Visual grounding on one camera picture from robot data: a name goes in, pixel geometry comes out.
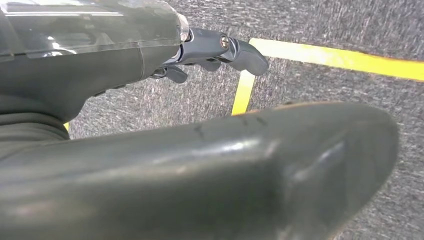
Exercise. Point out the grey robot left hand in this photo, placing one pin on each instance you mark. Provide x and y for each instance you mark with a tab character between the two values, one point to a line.
82	66

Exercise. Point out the dark grey robot body shell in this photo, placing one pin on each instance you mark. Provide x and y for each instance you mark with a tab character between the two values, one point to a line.
198	182

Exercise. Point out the yellow floor tape square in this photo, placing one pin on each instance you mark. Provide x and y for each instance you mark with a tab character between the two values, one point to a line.
331	58

